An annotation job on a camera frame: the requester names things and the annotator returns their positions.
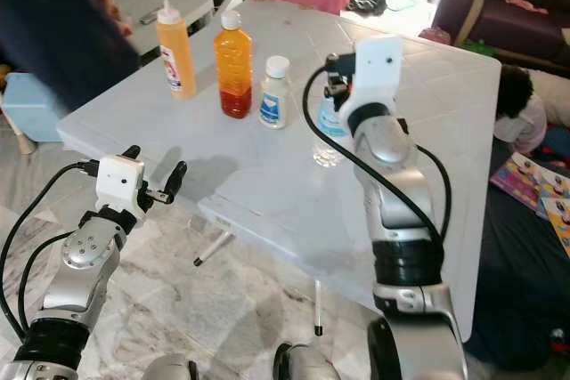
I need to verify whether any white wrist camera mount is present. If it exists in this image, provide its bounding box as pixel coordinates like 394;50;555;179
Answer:
347;35;403;136
96;156;146;214

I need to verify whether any pink cloth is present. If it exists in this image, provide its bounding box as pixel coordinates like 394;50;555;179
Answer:
501;0;549;14

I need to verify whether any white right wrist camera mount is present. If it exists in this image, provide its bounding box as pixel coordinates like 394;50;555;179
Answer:
347;35;403;136

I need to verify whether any black-haired child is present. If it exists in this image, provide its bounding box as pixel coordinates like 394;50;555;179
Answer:
493;64;549;157

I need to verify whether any purple armchair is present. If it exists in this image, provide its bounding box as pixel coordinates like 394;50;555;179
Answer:
432;0;570;65

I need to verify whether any yellow squeeze sauce bottle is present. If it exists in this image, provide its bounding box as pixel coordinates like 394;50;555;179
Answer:
156;0;197;101

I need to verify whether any silver left robot leg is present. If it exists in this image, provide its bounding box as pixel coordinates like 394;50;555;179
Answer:
142;353;197;380

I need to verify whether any grey remote control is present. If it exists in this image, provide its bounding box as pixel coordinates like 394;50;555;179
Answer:
138;8;166;25

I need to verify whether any person in dark clothes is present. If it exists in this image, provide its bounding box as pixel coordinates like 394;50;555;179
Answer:
0;0;117;114

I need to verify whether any black bag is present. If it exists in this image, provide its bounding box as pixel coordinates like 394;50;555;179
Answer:
347;0;388;16

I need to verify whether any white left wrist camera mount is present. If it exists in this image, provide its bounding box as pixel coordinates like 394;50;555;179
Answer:
96;156;146;214

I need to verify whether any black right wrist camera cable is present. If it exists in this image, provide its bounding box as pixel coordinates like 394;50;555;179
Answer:
303;67;446;243

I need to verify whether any dark blue floor mat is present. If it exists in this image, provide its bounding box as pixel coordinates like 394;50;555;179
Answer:
463;140;570;372

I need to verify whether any light blue plastic box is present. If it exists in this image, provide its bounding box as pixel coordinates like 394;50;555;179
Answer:
2;71;68;142

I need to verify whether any clear water bottle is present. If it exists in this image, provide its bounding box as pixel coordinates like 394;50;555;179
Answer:
313;100;353;168

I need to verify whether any colourful picture book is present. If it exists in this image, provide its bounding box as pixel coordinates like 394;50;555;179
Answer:
490;150;546;212
537;186;570;256

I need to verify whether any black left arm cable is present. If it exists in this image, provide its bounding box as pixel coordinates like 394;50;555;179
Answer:
18;231;74;332

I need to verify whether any white folding table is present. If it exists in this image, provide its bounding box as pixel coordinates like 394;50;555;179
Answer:
56;0;502;343

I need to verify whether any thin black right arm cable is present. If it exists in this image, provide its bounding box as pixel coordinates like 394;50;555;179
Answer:
414;144;452;221

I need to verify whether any small white blue-label bottle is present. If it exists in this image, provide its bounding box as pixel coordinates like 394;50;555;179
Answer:
258;55;292;129

